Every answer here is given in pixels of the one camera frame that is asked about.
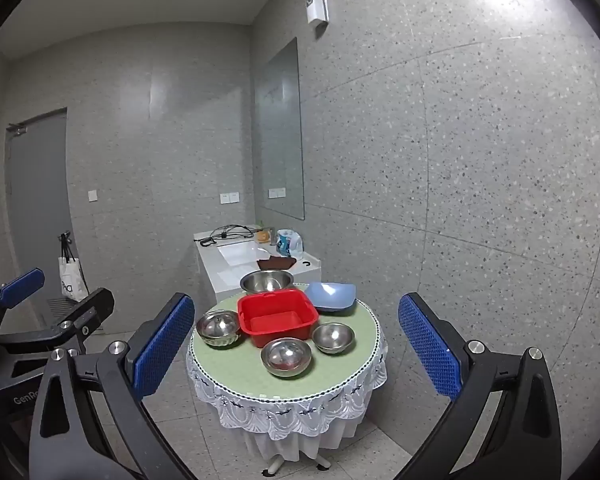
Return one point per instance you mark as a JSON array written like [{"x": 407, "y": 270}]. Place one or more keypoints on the clear plastic bag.
[{"x": 288, "y": 242}]

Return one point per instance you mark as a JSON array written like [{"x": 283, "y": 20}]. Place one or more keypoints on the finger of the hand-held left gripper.
[
  {"x": 92, "y": 307},
  {"x": 22, "y": 284}
]

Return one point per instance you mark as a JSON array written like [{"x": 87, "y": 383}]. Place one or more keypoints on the white round table base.
[{"x": 276, "y": 465}]

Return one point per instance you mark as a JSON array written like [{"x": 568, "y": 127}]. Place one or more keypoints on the small steel bowl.
[{"x": 332, "y": 337}]

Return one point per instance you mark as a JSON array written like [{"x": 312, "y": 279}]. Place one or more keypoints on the white tote bag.
[{"x": 72, "y": 280}]

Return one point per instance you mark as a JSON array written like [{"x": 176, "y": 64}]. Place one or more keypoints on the white sink counter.
[{"x": 207, "y": 270}]

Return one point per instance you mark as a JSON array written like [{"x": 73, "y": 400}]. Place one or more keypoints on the orange soap bottle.
[{"x": 264, "y": 236}]

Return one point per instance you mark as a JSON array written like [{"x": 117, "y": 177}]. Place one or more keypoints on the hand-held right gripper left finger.
[{"x": 162, "y": 345}]

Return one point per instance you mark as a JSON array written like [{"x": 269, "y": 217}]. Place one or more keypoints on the ribbed steel bowl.
[{"x": 219, "y": 325}]

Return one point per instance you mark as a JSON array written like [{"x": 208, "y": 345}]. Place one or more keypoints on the brown cloth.
[{"x": 276, "y": 263}]

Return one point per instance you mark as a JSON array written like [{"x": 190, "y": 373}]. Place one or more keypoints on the white wall switch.
[{"x": 93, "y": 195}]

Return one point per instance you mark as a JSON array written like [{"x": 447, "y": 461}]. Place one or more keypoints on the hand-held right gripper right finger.
[{"x": 430, "y": 347}]

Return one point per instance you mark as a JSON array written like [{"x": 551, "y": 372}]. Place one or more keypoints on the large steel bowl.
[{"x": 265, "y": 282}]

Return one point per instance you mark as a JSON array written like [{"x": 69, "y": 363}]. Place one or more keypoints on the white wall dispenser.
[{"x": 316, "y": 7}]

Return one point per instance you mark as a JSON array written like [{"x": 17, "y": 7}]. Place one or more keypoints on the medium steel bowl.
[{"x": 286, "y": 357}]

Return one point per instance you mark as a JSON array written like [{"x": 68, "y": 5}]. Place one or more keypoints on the black tripod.
[{"x": 66, "y": 240}]

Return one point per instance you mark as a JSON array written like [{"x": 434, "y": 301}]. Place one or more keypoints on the blue square plate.
[{"x": 330, "y": 296}]

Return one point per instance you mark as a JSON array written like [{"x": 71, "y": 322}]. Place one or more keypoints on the red plastic basin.
[{"x": 275, "y": 322}]

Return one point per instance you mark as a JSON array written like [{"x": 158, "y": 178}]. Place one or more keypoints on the grey door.
[{"x": 35, "y": 200}]

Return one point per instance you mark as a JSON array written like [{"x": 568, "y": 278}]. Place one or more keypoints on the door closer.
[{"x": 17, "y": 130}]

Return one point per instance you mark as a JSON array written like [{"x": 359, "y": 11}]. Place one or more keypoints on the wall mirror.
[{"x": 280, "y": 135}]

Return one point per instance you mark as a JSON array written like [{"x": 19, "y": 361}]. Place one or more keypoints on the green lace tablecloth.
[{"x": 245, "y": 375}]

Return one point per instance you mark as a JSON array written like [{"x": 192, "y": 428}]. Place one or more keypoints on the white wall outlet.
[{"x": 229, "y": 197}]

